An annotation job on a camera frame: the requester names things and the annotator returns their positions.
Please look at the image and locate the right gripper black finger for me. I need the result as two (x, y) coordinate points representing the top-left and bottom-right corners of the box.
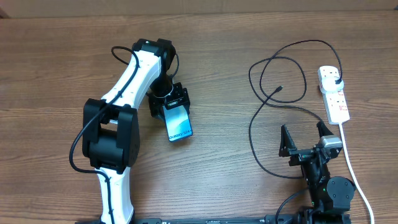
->
(279, 125), (296, 157)
(317, 121), (333, 137)

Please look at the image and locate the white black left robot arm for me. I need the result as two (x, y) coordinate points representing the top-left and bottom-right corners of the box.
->
(76, 39), (193, 223)

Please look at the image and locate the white USB charger plug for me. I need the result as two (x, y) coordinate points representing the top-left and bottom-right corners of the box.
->
(320, 77), (345, 94)

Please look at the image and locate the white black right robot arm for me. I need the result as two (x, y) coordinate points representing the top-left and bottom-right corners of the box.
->
(275, 121), (356, 224)

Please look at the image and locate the white power strip cord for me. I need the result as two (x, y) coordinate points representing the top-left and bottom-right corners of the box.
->
(338, 123), (376, 224)

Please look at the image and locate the white power strip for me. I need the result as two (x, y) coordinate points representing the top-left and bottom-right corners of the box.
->
(317, 65), (350, 124)

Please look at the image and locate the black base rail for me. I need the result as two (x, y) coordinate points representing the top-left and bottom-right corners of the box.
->
(74, 213), (352, 224)

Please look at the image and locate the Galaxy smartphone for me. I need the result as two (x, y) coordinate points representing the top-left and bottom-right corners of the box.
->
(163, 106), (193, 142)

